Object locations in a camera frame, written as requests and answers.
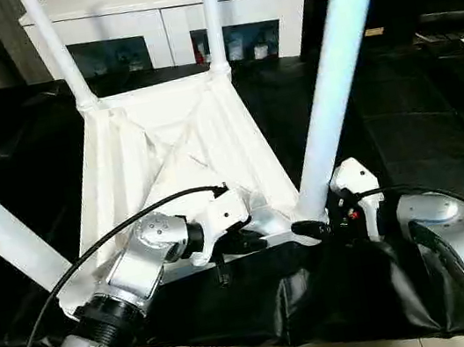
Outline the white cabinet with glass doors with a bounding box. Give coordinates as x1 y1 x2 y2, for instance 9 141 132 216
15 0 320 102

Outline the black mat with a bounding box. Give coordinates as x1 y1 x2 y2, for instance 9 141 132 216
0 7 464 347

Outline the brown low console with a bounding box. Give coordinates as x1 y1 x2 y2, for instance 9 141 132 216
412 6 464 47

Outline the white plastic table top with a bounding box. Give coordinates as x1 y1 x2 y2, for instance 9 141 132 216
23 54 339 322

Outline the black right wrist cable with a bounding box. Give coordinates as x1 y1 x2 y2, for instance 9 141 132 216
350 172 464 278

